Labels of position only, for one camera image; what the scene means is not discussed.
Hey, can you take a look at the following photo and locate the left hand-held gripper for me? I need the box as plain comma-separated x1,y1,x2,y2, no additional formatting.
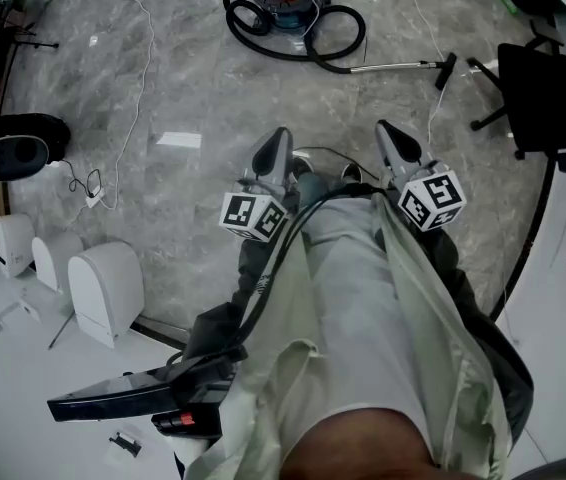
219,126,298,243

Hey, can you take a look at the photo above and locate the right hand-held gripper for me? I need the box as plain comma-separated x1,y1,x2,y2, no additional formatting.
374,119,467,233

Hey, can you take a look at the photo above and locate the person's right forearm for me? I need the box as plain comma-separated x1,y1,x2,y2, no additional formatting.
425,226,535,444

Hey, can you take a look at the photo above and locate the black handheld vacuum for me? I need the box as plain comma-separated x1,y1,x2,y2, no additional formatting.
46,352,240,442

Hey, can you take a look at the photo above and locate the person's left shoe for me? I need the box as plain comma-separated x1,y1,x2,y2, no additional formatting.
291,156,316,180

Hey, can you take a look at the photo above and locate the metal wand with black nozzle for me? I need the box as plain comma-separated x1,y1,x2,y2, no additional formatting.
348,51,459,91

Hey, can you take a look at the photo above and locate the black office chair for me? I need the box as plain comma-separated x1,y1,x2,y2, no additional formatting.
466,17,566,175

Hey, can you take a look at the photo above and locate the person's torso in pale shirt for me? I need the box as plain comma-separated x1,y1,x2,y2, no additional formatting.
182,190,514,480

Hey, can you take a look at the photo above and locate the large white domed device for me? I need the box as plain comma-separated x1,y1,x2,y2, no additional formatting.
67,240,146,350

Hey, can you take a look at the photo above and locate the small white domed device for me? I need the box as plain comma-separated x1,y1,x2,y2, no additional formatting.
31,231,85,294
0,213,37,279

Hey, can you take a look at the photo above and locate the black rounded device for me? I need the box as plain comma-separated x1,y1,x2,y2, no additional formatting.
0,112,72,195

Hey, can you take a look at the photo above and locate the black pen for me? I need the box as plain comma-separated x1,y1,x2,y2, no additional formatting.
47,310,76,351

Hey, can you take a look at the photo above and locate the small white box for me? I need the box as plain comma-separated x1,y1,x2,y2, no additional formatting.
16,297,42,323

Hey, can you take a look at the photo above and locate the black tripod stand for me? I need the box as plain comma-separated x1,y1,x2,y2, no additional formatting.
0,0,60,52

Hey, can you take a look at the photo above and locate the thick black gripper cable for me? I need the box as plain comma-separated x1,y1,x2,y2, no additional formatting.
222,181,387,354

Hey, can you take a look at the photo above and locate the white vacuum power cable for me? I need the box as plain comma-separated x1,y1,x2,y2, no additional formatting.
387,0,448,144

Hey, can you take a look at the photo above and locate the black vacuum hose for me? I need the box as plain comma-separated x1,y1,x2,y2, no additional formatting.
222,0,368,75

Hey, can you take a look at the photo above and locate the long white floor cable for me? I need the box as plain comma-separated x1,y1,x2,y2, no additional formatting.
97,0,157,212

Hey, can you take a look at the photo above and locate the black coiled adapter cable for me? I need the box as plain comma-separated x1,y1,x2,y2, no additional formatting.
57,159,103,200

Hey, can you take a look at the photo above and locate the small black bracket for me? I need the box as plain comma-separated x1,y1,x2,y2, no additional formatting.
108,431,143,459

